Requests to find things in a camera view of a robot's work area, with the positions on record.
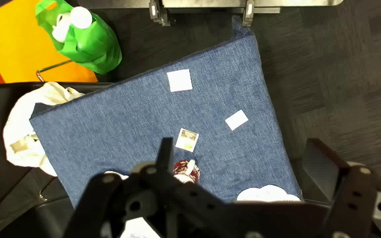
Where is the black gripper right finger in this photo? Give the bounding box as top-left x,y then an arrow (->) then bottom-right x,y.
302,138 -> 380,238

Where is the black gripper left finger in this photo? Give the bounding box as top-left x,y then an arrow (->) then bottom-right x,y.
62,136 -> 188,238

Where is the red and white mug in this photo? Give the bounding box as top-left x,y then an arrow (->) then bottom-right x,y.
172,159 -> 201,185

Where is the blue denim table cloth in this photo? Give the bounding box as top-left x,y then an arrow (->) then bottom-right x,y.
29,15 -> 305,209

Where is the brown tea bag packet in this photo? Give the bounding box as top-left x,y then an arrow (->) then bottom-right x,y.
175,127 -> 200,154

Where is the small white printed card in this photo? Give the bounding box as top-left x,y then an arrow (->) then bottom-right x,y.
224,109 -> 250,133

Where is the yellow sticky note pad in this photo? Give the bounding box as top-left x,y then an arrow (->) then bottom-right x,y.
166,69 -> 195,94

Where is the green plastic bag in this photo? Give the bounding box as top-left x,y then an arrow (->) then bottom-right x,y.
35,0 -> 125,76

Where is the silver metal frame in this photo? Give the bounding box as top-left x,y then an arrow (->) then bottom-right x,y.
148,0 -> 346,28

